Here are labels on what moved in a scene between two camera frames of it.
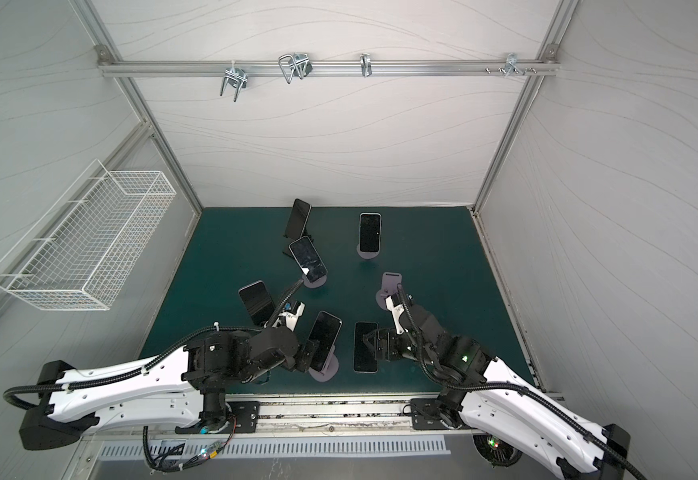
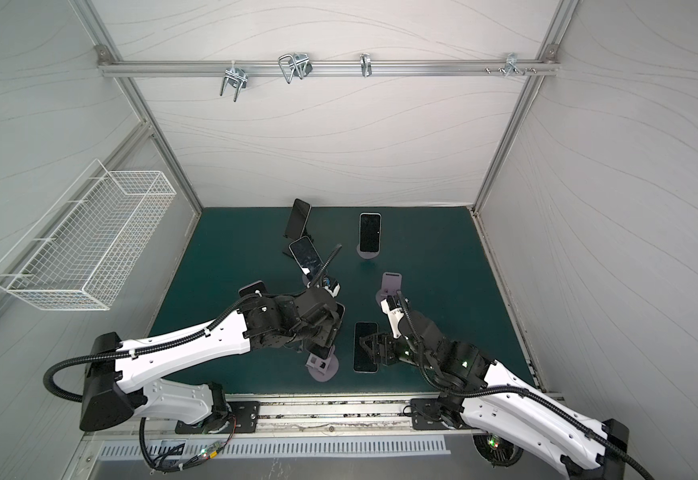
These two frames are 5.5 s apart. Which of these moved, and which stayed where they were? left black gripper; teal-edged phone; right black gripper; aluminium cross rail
Moved: left black gripper
Stayed: right black gripper; aluminium cross rail; teal-edged phone
